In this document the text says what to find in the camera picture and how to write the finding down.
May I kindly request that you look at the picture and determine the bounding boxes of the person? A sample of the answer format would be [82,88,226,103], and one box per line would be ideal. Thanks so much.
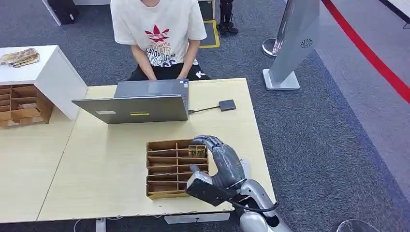
[110,0,212,82]

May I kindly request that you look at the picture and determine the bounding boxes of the black laptop cable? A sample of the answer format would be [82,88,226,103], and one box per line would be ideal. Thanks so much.
[188,105,221,115]

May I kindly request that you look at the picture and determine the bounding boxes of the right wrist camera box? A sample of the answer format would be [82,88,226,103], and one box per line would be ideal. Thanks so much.
[186,174,240,207]

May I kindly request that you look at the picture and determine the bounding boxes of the wooden compartment organizer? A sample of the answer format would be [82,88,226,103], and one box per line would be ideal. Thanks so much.
[0,83,55,129]

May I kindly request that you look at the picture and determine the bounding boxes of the black square adapter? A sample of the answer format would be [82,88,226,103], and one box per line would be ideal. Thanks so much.
[218,99,237,112]

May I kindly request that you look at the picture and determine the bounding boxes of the white cabinet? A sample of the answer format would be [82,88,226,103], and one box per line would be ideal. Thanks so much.
[0,44,88,121]

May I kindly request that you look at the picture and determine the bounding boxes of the yellow-bordered floor mat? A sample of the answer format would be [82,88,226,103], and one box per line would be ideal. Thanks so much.
[199,19,221,50]

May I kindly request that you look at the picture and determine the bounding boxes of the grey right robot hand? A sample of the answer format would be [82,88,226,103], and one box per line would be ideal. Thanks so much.
[190,134,246,190]

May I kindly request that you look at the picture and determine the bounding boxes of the grey desk crossbar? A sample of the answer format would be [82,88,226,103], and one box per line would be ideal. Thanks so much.
[164,212,232,225]

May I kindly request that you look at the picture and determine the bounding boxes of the translucent round cover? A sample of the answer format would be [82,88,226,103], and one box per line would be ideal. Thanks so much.
[336,219,382,232]

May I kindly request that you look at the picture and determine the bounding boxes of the silver kiosk stand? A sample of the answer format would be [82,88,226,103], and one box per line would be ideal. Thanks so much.
[263,0,321,91]

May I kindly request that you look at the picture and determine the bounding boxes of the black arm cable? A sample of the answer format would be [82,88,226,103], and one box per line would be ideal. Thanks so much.
[228,199,280,213]

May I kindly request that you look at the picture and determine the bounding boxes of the wooden card box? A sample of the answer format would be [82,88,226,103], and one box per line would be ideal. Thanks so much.
[146,138,211,200]

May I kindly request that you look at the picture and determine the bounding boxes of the black standing robot legs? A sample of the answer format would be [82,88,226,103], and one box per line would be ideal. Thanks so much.
[216,0,240,36]

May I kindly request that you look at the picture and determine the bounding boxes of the grey laptop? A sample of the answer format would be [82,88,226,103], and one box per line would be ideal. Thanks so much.
[72,78,190,125]

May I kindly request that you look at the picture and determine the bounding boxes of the chrome stanchion post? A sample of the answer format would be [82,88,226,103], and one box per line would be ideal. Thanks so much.
[261,0,295,59]

